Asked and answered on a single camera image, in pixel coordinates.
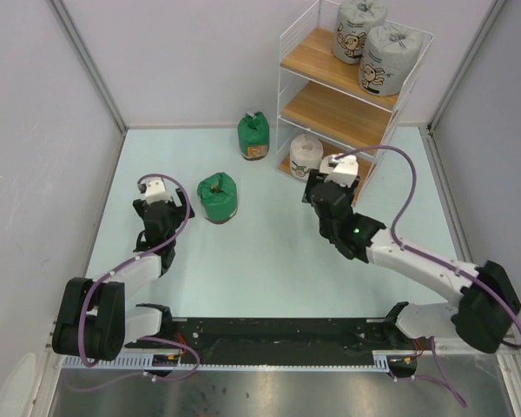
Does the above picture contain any white roll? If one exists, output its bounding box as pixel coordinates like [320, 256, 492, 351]
[289, 133, 324, 181]

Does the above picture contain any white wire wooden shelf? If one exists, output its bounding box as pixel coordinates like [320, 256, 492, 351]
[275, 0, 433, 208]

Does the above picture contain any grey roll front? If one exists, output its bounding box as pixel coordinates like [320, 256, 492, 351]
[358, 22, 424, 96]

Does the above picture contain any grey roll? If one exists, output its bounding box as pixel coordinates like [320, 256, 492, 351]
[358, 22, 424, 96]
[332, 1, 388, 64]

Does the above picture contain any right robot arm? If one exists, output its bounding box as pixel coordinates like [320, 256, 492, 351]
[303, 169, 521, 354]

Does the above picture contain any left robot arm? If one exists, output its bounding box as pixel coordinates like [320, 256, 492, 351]
[52, 188, 195, 365]

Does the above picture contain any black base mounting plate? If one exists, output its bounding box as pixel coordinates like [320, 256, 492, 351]
[131, 318, 430, 369]

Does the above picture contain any grey wrapped roll back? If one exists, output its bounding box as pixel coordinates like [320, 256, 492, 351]
[332, 1, 388, 64]

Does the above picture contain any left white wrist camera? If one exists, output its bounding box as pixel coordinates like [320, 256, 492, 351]
[138, 177, 173, 204]

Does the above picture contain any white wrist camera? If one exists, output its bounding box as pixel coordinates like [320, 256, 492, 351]
[138, 177, 173, 204]
[319, 154, 359, 188]

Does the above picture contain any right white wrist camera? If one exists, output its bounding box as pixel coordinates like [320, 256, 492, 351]
[319, 154, 359, 188]

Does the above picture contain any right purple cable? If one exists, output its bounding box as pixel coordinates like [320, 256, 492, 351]
[333, 145, 521, 407]

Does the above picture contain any purple cable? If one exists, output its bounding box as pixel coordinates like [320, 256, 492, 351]
[63, 173, 201, 393]
[333, 145, 521, 407]

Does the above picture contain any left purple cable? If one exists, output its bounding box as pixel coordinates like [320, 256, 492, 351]
[63, 173, 201, 393]

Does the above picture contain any aluminium frame rail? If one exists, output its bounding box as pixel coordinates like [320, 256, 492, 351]
[371, 317, 521, 375]

